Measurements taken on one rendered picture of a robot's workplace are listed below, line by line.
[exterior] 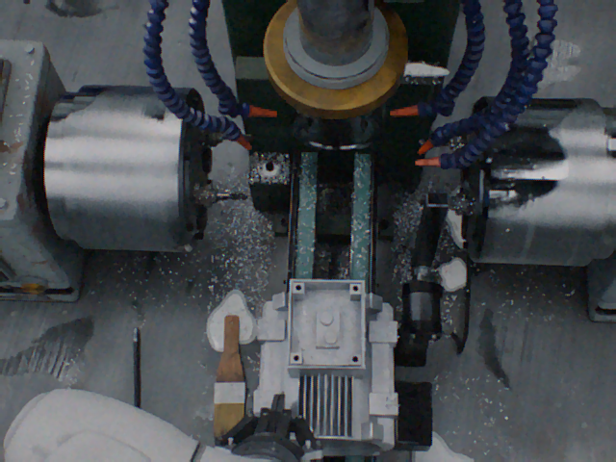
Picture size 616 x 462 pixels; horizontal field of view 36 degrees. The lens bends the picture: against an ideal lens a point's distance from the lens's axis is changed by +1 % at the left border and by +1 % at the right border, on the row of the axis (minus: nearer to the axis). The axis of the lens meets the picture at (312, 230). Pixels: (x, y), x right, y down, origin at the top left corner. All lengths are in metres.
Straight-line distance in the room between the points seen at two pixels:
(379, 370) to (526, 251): 0.27
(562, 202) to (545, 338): 0.35
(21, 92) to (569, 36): 1.02
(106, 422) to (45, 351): 0.77
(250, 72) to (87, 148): 0.26
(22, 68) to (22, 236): 0.24
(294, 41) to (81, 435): 0.54
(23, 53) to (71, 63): 0.42
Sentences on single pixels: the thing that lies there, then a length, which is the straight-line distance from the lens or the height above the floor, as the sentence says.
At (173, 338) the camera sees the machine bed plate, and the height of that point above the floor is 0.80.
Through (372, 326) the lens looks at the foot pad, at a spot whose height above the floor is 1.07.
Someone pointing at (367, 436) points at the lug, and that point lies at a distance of 1.26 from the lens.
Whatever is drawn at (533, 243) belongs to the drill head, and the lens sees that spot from 1.37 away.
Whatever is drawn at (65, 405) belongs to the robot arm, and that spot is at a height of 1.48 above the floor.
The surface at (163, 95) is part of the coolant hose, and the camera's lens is 1.22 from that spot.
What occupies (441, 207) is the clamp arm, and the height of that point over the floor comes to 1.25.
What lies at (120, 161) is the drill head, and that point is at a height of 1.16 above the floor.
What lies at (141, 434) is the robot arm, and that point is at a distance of 0.90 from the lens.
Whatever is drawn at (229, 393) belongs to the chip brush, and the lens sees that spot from 1.57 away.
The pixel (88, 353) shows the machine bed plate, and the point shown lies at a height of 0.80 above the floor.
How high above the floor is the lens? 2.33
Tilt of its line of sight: 68 degrees down
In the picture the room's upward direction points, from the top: 3 degrees counter-clockwise
